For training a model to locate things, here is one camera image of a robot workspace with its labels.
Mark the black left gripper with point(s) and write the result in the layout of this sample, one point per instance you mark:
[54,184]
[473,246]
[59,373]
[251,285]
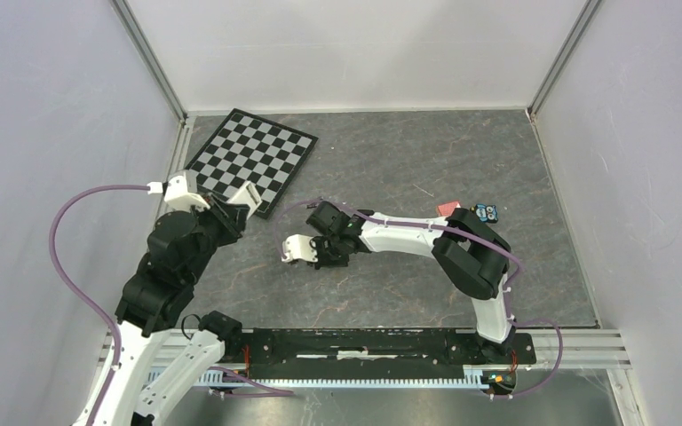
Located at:
[233,216]

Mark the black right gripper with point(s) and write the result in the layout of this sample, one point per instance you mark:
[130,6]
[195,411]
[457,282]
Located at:
[322,263]

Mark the white remote with dark buttons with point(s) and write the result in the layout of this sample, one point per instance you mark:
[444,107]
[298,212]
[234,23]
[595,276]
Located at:
[247,196]

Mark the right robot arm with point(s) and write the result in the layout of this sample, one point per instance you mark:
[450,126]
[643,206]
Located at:
[472,255]

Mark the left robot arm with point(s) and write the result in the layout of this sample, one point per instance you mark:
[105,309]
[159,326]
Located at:
[178,249]

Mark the black white chessboard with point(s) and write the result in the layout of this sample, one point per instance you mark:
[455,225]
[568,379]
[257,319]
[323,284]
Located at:
[246,147]

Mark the red playing card box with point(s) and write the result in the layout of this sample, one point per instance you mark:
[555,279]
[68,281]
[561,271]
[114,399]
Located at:
[448,208]

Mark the blue owl figurine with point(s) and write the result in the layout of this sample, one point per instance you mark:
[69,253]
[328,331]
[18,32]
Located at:
[487,213]

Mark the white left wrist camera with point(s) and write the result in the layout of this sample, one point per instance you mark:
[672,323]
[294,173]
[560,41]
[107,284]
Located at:
[179,191]

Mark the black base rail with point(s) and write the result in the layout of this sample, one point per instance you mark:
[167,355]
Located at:
[372,353]

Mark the white cable duct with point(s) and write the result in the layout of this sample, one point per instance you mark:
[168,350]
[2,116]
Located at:
[470,379]

